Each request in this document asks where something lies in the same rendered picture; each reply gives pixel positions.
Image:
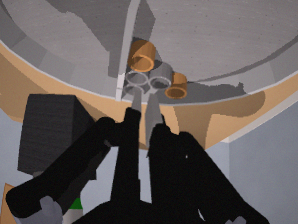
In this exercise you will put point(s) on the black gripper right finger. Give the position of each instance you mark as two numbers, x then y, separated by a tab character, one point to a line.
208	188

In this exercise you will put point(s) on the grey round turntable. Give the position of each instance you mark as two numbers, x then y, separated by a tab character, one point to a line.
227	49

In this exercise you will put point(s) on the bronze bushing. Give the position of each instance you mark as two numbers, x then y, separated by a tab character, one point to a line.
140	50
179	81

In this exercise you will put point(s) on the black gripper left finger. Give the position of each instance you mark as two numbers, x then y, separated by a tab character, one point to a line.
43	199

